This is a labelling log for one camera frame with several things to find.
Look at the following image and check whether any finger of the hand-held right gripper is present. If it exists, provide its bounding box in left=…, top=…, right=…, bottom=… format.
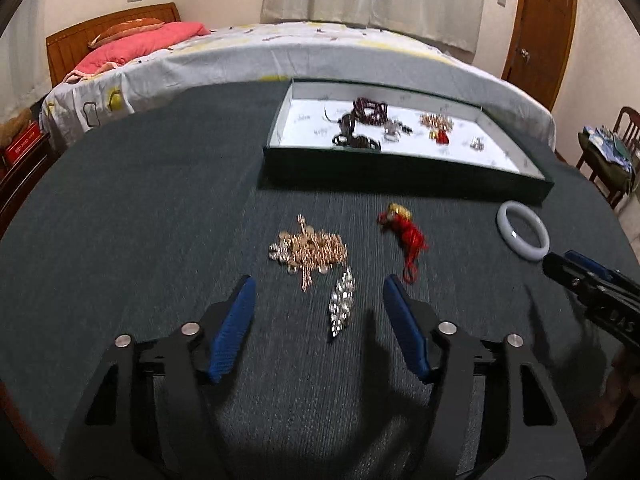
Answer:
left=565, top=250, right=633, bottom=288
left=542, top=252, right=601, bottom=306

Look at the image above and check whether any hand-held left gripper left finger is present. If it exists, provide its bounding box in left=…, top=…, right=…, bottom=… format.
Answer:
left=60, top=274, right=258, bottom=480

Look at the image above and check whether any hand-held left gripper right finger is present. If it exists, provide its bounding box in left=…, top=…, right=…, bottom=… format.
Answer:
left=382, top=274, right=588, bottom=480

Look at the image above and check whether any rhinestone brooch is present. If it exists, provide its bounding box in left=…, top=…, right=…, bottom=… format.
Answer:
left=327, top=266, right=355, bottom=338

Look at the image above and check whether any white jade bangle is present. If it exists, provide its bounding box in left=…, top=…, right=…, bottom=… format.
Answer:
left=496, top=201, right=551, bottom=262

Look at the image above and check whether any red tassel charm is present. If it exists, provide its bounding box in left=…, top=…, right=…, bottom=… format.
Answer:
left=377, top=202, right=431, bottom=285

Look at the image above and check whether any gold chain necklace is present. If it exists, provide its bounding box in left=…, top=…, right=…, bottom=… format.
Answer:
left=268, top=214, right=348, bottom=292

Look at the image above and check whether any dark green tray white inside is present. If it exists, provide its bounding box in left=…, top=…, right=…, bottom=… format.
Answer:
left=262, top=78, right=556, bottom=206

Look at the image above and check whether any dark red bead mala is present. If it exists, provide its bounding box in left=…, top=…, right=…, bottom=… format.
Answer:
left=352, top=97, right=390, bottom=125

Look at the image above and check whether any pile of clothes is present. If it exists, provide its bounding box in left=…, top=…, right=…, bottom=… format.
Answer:
left=580, top=125, right=636, bottom=191

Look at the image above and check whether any wooden chair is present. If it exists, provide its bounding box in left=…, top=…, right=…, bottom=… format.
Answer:
left=575, top=106, right=640, bottom=208

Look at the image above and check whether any brown wooden door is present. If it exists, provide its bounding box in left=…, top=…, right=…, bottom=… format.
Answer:
left=501, top=0, right=579, bottom=113

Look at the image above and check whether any wooden nightstand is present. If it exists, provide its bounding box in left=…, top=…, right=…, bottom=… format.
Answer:
left=0, top=132, right=56, bottom=236

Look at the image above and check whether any bed with patterned sheet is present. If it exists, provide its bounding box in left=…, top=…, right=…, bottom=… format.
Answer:
left=39, top=20, right=557, bottom=151

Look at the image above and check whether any red box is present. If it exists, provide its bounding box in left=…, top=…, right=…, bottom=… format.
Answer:
left=4, top=122, right=41, bottom=161

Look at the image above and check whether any pink pillow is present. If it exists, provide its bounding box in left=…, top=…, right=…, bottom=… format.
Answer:
left=62, top=21, right=211, bottom=83

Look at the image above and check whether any brown teddy bear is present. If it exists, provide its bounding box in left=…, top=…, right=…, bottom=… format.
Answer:
left=0, top=107, right=33, bottom=146

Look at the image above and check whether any orange pillow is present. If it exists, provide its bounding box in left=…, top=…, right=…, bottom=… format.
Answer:
left=87, top=18, right=165, bottom=50

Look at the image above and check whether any wooden headboard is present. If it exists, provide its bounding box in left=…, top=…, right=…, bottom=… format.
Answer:
left=46, top=2, right=181, bottom=88

